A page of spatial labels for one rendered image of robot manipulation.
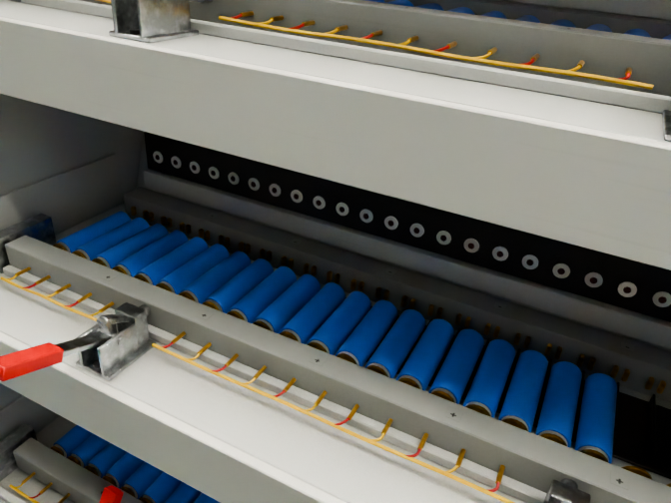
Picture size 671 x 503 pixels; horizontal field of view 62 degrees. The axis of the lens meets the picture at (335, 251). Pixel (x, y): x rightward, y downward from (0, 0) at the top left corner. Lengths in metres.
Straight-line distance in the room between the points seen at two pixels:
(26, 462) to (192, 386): 0.24
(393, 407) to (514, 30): 0.20
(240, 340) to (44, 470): 0.26
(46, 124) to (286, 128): 0.28
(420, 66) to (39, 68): 0.22
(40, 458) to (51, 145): 0.26
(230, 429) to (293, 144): 0.16
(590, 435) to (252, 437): 0.18
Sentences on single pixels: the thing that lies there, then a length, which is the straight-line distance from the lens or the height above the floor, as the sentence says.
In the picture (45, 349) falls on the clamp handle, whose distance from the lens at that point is 0.34.
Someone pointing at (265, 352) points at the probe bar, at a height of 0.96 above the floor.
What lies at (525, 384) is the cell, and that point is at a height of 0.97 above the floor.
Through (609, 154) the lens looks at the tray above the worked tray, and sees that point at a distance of 0.23.
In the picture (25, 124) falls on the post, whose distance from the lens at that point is 0.49.
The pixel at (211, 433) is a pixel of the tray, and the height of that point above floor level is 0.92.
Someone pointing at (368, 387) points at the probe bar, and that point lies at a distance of 0.32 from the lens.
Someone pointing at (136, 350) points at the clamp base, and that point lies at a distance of 0.38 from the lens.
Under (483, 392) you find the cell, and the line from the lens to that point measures 0.34.
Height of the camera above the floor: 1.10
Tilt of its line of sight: 14 degrees down
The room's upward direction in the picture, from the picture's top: 12 degrees clockwise
